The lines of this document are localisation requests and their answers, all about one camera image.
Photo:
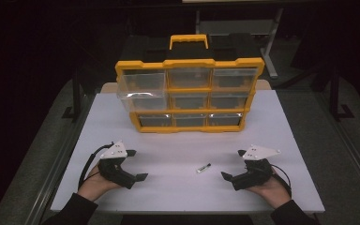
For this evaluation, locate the yellow drawer organizer cabinet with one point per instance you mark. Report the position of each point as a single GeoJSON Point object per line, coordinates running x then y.
{"type": "Point", "coordinates": [187, 63]}

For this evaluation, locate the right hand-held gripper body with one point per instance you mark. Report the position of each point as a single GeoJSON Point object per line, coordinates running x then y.
{"type": "Point", "coordinates": [258, 152]}

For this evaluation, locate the clear plastic organizer drawer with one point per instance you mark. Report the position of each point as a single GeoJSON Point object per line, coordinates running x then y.
{"type": "Point", "coordinates": [142, 82]}

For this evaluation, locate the black metal stand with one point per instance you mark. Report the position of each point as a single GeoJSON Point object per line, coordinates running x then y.
{"type": "Point", "coordinates": [76, 93]}
{"type": "Point", "coordinates": [336, 93]}

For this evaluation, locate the small metal screw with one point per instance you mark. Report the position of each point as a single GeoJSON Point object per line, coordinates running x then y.
{"type": "Point", "coordinates": [203, 168]}

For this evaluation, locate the person's left hand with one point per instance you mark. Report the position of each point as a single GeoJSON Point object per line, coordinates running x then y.
{"type": "Point", "coordinates": [95, 186]}

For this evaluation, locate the set of clear small drawers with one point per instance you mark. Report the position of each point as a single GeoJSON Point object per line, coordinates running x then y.
{"type": "Point", "coordinates": [189, 78]}

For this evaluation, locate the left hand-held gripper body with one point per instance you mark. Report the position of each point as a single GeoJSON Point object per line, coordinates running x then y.
{"type": "Point", "coordinates": [114, 151]}

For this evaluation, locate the person's right hand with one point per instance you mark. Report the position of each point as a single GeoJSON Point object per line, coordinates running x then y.
{"type": "Point", "coordinates": [273, 190]}

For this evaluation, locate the aluminium frame rail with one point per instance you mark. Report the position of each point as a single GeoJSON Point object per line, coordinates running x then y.
{"type": "Point", "coordinates": [353, 156]}
{"type": "Point", "coordinates": [59, 168]}

